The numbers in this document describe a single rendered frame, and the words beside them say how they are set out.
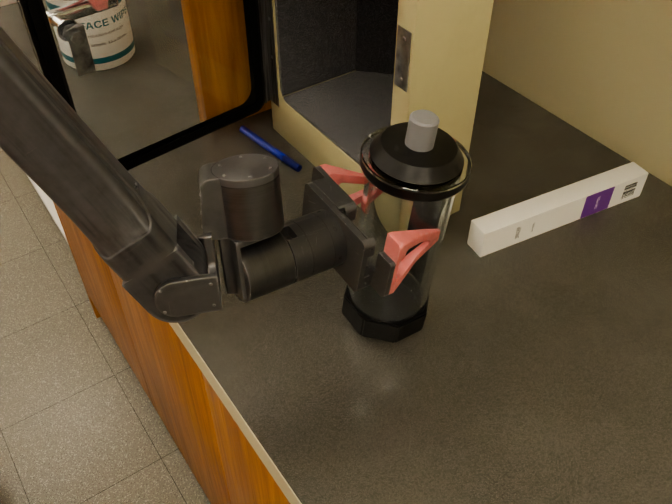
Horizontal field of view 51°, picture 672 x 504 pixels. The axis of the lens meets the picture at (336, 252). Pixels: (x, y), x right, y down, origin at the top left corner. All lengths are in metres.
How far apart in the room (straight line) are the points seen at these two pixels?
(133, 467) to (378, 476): 1.20
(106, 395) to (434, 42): 1.46
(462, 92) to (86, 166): 0.46
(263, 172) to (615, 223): 0.58
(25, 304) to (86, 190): 1.73
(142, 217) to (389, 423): 0.34
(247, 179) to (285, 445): 0.29
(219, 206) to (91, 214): 0.10
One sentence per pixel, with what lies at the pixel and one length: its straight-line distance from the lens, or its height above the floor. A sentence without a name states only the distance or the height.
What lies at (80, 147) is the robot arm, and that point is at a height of 1.26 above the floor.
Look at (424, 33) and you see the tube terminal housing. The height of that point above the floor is 1.23.
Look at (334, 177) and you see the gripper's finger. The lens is 0.70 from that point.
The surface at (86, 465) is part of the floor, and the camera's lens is 1.90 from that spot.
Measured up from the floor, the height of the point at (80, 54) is 1.18.
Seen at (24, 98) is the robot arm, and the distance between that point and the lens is 0.56.
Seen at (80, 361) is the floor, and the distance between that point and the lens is 2.09.
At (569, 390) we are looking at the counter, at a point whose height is 0.94.
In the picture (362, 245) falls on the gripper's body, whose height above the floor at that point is 1.14.
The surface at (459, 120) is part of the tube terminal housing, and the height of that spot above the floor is 1.10.
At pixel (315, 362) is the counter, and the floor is 0.94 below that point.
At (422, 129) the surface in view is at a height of 1.21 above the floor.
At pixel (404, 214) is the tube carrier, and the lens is 0.67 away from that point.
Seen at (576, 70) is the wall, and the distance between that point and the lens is 1.20.
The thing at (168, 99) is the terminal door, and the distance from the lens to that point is 0.98.
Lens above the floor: 1.58
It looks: 44 degrees down
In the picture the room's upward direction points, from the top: straight up
